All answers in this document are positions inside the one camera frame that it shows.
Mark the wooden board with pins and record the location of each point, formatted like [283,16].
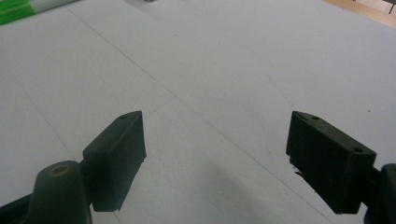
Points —
[367,11]

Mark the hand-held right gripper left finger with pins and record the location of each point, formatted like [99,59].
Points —
[115,161]

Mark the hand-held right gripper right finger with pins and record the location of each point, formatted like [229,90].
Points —
[330,165]

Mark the green and white marker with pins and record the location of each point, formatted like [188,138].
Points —
[15,11]

